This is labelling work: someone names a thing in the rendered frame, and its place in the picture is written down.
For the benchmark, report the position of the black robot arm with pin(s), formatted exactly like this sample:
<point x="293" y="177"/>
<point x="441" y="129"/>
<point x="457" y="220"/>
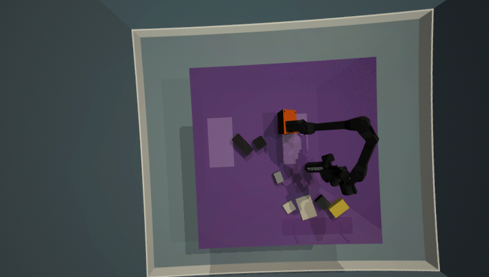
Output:
<point x="363" y="126"/>

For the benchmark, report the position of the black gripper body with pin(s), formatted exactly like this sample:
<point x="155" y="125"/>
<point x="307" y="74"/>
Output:
<point x="327" y="159"/>

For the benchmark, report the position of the yellow rectangular block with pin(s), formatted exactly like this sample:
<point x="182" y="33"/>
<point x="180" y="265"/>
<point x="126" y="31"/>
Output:
<point x="338" y="207"/>

